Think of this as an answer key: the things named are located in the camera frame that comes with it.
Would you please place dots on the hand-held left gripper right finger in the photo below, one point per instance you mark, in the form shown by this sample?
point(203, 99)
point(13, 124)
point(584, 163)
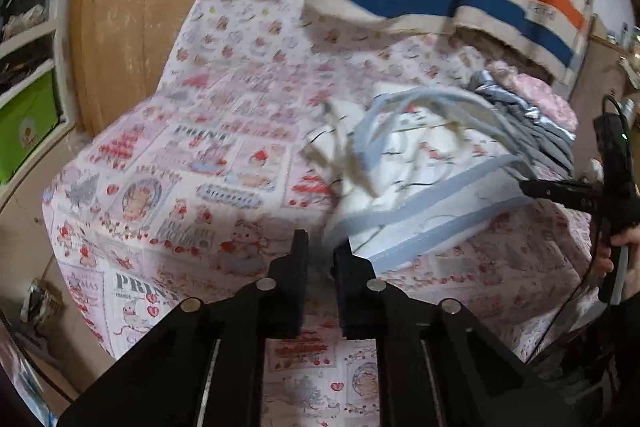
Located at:
point(346, 302)

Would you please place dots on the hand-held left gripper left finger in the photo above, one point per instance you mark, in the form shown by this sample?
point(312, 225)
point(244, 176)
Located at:
point(300, 297)

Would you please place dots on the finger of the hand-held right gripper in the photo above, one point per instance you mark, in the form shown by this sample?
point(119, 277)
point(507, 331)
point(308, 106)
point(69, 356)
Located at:
point(560, 194)

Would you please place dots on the person's right hand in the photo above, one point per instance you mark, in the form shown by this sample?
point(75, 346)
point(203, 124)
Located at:
point(627, 238)

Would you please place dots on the grey cloth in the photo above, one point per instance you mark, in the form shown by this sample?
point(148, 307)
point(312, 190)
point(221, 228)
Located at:
point(545, 142)

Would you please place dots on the wooden desk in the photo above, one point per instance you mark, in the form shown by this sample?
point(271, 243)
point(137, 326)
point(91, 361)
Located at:
point(600, 67)

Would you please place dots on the pink fluffy cloth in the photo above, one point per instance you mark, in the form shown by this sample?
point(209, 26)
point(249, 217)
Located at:
point(540, 92)

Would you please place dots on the silver blue satin cloth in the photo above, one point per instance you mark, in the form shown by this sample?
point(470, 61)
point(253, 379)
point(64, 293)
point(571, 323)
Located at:
point(500, 92)

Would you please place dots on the pink strawberry print bedsheet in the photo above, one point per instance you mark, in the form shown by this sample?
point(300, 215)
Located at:
point(175, 187)

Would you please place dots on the white bear print bedsheet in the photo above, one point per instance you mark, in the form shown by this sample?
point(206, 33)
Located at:
point(260, 27)

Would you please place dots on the wooden door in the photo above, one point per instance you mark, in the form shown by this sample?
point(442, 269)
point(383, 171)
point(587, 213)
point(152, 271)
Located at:
point(125, 32)

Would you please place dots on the green storage box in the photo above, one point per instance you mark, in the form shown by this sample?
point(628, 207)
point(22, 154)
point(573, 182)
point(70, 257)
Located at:
point(25, 132)

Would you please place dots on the white shelf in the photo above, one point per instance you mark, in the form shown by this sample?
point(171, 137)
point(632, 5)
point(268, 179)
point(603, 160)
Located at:
point(30, 42)

